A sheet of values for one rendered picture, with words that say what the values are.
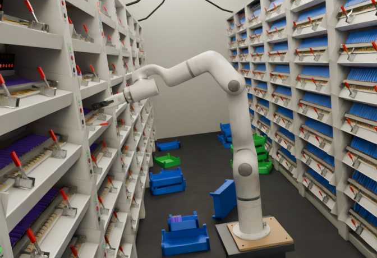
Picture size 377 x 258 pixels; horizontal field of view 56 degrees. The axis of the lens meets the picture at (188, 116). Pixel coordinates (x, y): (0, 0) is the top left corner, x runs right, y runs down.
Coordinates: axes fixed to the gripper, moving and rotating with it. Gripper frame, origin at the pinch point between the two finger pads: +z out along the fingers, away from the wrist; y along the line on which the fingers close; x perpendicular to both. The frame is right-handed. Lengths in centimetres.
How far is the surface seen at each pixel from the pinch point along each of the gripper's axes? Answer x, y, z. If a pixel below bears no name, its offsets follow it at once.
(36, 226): -21, -85, 7
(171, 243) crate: -104, 42, -5
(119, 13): 64, 158, -12
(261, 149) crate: -105, 174, -103
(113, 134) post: -19.1, 18.0, 1.0
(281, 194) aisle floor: -122, 99, -95
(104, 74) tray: 13.7, 17.7, -5.5
